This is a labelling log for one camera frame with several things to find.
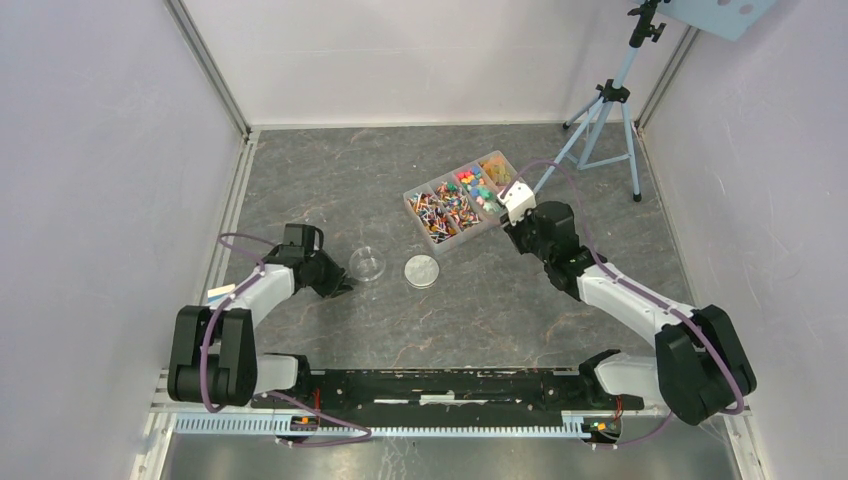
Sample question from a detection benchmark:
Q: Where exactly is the clear round jar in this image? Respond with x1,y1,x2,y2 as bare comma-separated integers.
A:
349,246,386,282

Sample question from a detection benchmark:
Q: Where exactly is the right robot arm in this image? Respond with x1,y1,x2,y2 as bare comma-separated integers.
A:
501,200,758,426

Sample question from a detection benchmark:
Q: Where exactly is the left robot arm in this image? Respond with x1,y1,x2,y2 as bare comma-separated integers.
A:
167,224,353,413

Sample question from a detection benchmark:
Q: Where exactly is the clear compartment candy tray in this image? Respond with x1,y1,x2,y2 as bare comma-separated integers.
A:
403,150,518,255

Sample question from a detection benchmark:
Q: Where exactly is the blue and white block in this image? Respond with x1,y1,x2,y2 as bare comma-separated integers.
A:
206,284,236,305

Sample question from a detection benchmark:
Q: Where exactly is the light blue perforated board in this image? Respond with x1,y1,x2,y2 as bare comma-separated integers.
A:
629,0,777,41

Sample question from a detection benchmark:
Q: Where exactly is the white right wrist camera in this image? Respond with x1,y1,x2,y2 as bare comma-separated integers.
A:
497,180,537,225

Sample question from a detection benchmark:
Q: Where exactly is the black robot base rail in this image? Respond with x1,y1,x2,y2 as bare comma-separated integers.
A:
285,367,645,428

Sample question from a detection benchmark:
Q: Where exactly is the light blue camera tripod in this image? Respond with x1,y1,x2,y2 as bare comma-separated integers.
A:
554,0,666,202

